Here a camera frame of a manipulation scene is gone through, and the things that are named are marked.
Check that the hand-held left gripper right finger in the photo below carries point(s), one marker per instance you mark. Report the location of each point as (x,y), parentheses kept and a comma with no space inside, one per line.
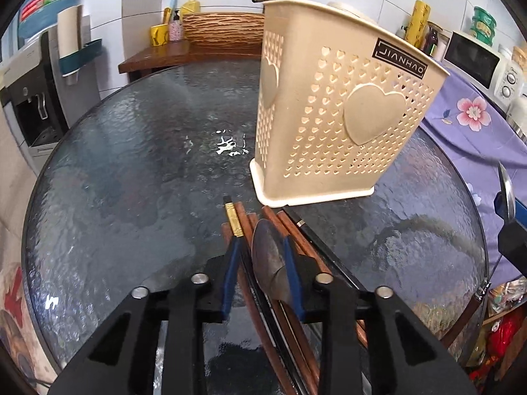
(293,279)

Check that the blue water bottle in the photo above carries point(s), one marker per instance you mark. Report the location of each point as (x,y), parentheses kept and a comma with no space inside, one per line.
(45,4)

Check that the white paper cup dispenser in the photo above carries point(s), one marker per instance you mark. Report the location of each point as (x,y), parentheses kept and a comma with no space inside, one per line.
(69,28)

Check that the purple floral cloth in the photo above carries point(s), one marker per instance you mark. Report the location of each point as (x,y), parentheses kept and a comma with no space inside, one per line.
(465,131)

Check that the water dispenser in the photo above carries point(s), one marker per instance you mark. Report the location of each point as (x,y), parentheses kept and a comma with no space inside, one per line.
(29,103)

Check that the black chopstick with silver band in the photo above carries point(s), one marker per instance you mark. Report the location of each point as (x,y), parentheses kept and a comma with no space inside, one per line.
(325,251)

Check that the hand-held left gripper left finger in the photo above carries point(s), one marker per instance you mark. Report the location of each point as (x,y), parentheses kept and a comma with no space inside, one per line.
(229,273)

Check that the brown wooden chopstick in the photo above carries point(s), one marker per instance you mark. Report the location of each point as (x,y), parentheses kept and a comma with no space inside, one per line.
(288,234)
(226,234)
(284,219)
(252,219)
(242,218)

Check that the stack of green containers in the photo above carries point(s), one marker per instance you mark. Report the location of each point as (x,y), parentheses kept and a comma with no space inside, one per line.
(483,24)

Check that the beige perforated utensil holder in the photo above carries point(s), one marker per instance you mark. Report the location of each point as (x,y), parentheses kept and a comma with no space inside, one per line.
(329,131)

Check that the yellow cup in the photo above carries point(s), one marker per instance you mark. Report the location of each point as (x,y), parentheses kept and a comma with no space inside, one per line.
(158,36)

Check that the white microwave oven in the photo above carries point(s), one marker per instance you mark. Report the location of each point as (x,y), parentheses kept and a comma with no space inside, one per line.
(473,59)

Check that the yellow roll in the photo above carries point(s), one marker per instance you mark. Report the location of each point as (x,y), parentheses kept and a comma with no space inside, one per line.
(418,22)

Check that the teal wall holder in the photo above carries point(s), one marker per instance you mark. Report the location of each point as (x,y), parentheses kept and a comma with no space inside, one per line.
(80,59)

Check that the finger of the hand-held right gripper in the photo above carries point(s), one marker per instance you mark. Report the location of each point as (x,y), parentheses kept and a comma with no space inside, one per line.
(510,234)

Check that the yellow soap dispenser bottle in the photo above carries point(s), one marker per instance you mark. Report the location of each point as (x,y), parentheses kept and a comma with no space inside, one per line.
(190,5)

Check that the metal spoon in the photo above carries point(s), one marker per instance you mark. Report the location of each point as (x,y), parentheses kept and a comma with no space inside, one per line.
(506,185)
(267,259)

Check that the pink patterned bottle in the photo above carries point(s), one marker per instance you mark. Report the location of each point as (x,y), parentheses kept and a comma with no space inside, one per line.
(176,28)

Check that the wooden side table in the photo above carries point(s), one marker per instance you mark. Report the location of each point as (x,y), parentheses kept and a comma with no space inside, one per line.
(164,55)

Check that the bundle of wooden chopsticks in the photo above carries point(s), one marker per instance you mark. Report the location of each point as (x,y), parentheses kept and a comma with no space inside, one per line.
(232,220)

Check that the white kitchen appliance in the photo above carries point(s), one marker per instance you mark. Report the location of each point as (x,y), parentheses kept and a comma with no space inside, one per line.
(512,78)

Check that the dark glass bottle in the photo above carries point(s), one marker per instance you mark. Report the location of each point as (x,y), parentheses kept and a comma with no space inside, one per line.
(431,43)

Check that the bamboo basin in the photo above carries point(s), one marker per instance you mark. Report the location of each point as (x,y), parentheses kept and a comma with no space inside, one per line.
(222,28)

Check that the red bags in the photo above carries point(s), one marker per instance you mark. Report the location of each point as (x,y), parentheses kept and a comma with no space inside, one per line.
(504,337)

